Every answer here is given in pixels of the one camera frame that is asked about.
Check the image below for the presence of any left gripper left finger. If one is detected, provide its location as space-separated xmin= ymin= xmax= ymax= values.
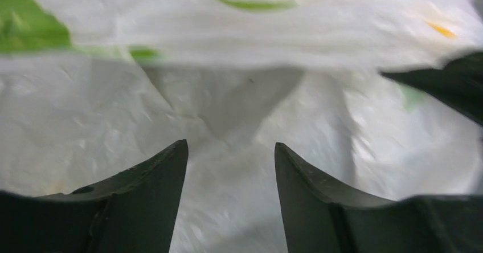
xmin=1 ymin=140 xmax=189 ymax=252

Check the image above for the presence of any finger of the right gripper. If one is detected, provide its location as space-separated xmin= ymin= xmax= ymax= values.
xmin=381 ymin=51 xmax=482 ymax=125

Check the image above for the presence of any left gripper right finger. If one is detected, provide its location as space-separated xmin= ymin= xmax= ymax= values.
xmin=275 ymin=142 xmax=482 ymax=252

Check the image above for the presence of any white printed plastic bag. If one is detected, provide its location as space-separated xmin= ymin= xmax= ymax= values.
xmin=1 ymin=0 xmax=482 ymax=252

